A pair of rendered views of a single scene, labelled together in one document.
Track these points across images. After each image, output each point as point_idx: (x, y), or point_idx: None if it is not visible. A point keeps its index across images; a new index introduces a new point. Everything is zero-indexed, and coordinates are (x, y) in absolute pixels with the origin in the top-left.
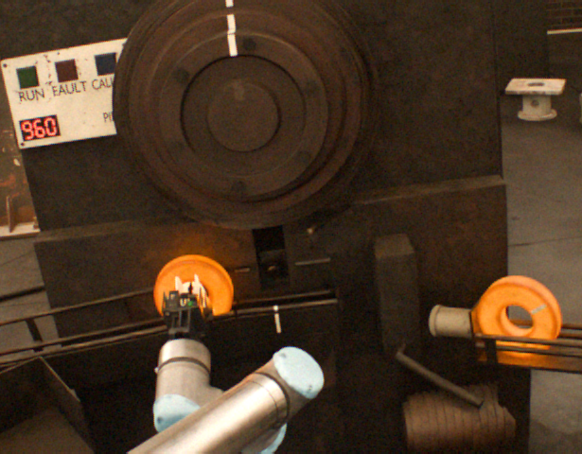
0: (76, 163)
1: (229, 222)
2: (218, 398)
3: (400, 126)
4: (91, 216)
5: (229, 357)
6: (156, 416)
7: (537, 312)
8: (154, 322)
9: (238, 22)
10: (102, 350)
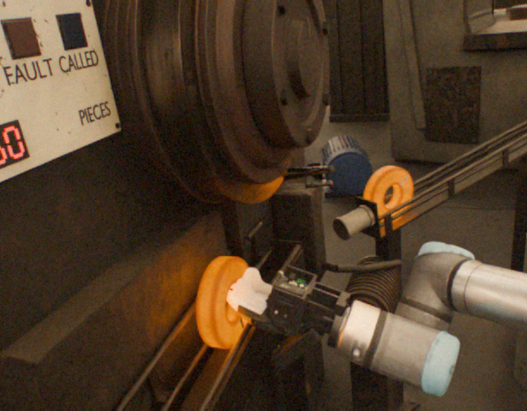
0: (40, 205)
1: (259, 196)
2: (515, 280)
3: None
4: (70, 282)
5: (271, 346)
6: (447, 369)
7: (404, 182)
8: (194, 366)
9: None
10: None
